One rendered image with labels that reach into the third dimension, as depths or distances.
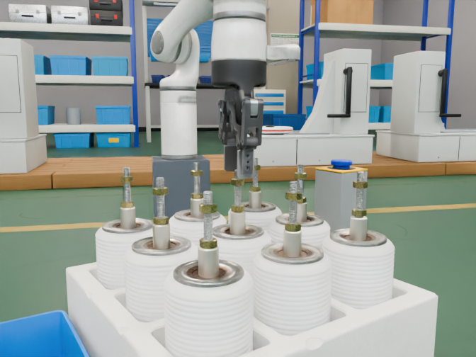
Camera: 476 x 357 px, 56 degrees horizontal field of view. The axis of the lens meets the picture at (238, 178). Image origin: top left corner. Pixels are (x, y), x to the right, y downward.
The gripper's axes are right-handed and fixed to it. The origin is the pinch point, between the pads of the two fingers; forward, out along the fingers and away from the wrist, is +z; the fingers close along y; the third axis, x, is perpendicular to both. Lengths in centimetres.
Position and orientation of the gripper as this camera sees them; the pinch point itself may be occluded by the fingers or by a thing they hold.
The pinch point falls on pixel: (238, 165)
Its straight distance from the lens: 63.1
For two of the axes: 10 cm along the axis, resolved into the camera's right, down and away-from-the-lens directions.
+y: 2.9, 1.6, -9.5
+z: -0.1, 9.9, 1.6
